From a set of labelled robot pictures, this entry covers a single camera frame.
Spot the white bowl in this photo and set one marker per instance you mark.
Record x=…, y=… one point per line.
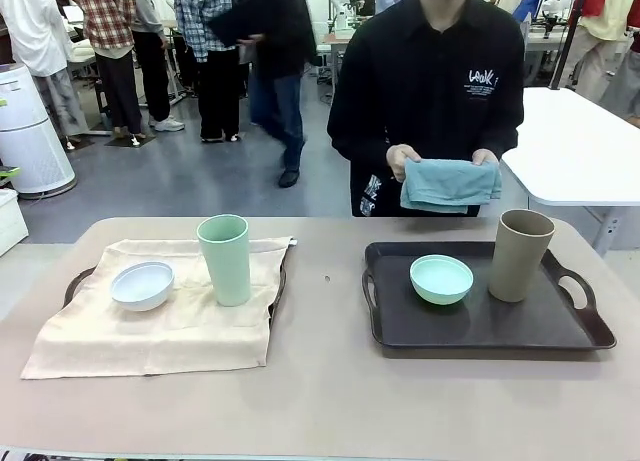
x=142, y=288

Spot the beige cloth mat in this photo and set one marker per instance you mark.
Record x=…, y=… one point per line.
x=150, y=336

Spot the light green tall cup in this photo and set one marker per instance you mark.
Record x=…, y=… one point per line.
x=225, y=266

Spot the blue cloth mat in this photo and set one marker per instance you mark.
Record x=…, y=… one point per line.
x=445, y=186

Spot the person's right forearm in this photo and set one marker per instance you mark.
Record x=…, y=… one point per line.
x=357, y=138

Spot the person's left forearm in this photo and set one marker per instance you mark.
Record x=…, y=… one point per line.
x=505, y=131

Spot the dark brown serving tray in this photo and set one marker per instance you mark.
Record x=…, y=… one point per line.
x=490, y=328
x=278, y=291

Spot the person's right hand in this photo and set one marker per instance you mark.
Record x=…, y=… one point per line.
x=397, y=160

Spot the person's left hand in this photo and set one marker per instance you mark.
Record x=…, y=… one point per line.
x=485, y=157

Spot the white air purifier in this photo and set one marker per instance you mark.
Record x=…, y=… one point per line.
x=30, y=141

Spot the white storage box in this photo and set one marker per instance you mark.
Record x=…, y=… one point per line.
x=10, y=221

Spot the bystander in grey hoodie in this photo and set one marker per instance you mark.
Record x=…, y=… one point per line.
x=150, y=56

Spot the bystander in blue plaid shirt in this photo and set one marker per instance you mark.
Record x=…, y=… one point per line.
x=210, y=46

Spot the bystander in black jacket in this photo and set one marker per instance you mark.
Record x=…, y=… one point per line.
x=280, y=66

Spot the background work table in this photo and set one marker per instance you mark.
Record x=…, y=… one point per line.
x=332, y=43

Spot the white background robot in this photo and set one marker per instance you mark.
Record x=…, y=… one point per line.
x=342, y=11

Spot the person's black-shirted torso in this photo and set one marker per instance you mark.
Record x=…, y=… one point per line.
x=430, y=71

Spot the light green bowl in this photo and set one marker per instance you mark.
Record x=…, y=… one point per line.
x=442, y=281

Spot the brown tall cup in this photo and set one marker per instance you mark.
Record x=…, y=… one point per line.
x=517, y=266

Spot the white side table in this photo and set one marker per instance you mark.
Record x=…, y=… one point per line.
x=575, y=146

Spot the black pole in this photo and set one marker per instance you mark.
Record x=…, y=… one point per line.
x=567, y=36

